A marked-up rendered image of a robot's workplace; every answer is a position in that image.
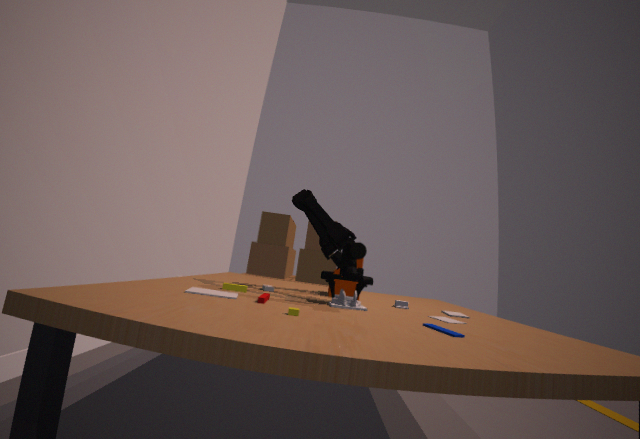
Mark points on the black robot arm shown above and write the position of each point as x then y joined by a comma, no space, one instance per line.
332,236

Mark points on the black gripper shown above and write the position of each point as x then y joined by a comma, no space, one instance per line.
330,277

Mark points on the blue flat bar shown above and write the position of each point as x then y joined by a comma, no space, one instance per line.
443,330

